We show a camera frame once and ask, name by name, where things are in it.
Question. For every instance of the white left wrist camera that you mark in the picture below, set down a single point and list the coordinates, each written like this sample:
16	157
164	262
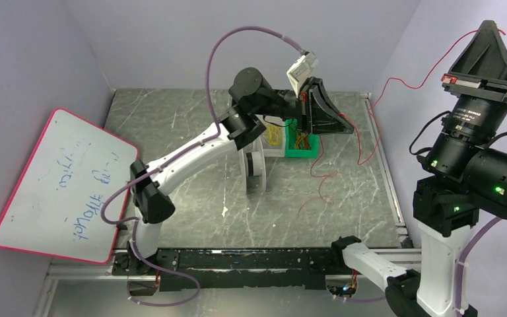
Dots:
300	70

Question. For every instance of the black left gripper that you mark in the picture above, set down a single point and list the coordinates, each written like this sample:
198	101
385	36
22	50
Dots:
304	105

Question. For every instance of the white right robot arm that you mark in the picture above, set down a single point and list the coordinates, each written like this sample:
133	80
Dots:
463	197

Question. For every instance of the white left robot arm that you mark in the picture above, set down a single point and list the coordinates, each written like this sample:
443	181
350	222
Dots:
252	98

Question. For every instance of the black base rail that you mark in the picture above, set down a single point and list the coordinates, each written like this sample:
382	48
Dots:
186	268

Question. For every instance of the clear white plastic bin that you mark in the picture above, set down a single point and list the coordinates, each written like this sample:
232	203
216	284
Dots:
272	141

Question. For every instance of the pink framed whiteboard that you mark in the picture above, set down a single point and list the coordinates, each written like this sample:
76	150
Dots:
66	198

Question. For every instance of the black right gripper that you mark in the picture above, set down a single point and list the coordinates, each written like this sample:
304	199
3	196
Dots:
484	88

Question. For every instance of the green plastic bin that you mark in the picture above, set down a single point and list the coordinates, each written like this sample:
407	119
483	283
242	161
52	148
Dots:
299	144

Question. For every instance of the grey perforated cable spool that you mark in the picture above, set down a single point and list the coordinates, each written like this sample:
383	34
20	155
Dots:
253	168

